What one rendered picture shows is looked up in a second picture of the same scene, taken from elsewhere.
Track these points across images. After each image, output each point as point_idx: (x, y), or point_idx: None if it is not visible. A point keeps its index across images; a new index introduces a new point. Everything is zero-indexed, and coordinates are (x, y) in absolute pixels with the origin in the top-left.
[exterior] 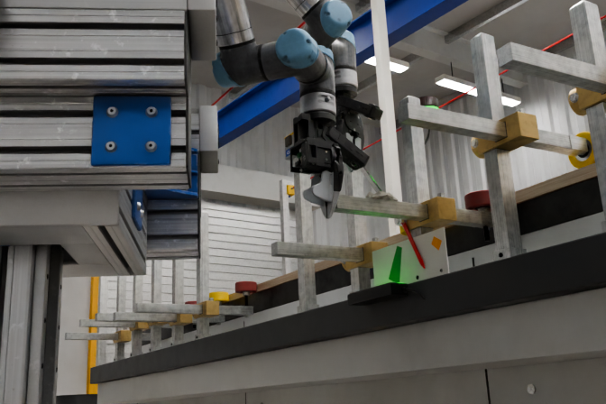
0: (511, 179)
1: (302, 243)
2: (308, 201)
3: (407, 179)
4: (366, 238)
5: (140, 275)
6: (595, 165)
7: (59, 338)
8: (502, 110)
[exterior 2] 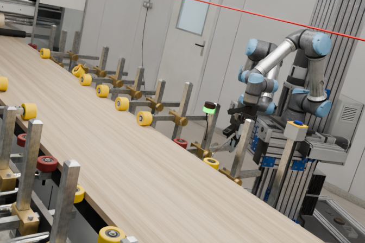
0: (173, 132)
1: (250, 170)
2: (237, 147)
3: (211, 138)
4: (231, 170)
5: (263, 167)
6: (155, 125)
7: (263, 175)
8: (178, 109)
